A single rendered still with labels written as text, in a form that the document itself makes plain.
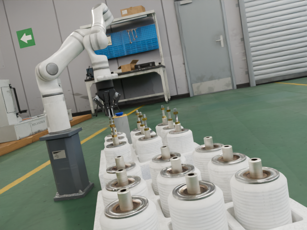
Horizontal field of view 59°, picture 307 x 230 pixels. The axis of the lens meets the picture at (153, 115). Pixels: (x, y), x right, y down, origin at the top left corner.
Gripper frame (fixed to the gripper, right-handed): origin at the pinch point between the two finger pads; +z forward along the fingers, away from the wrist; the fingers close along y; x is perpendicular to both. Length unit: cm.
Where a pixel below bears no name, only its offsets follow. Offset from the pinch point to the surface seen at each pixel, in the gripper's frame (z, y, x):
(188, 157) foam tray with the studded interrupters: 18.0, -13.0, 37.4
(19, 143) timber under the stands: 31, 40, -225
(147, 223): 11, 22, 79
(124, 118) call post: 5.6, -10.0, -10.9
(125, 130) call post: 11.5, -9.5, -11.0
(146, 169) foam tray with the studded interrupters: 18.9, 1.6, 32.7
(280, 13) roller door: -96, -472, -263
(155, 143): 11.4, -4.2, 31.1
